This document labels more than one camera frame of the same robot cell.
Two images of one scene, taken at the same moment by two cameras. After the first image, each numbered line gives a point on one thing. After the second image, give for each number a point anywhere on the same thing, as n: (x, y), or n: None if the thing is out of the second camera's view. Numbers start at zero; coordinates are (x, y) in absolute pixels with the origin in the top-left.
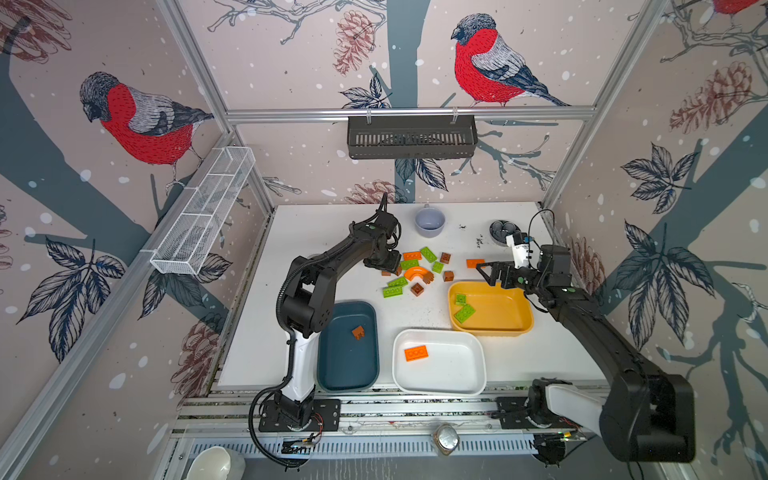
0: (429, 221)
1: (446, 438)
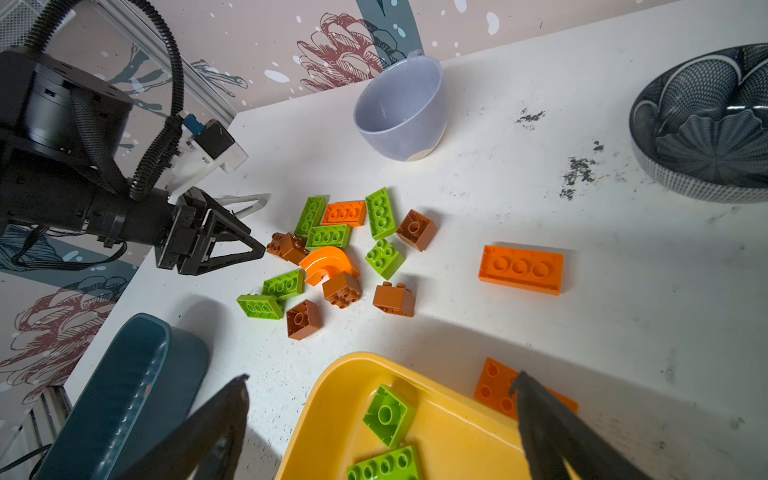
0: (400, 110)
1: None
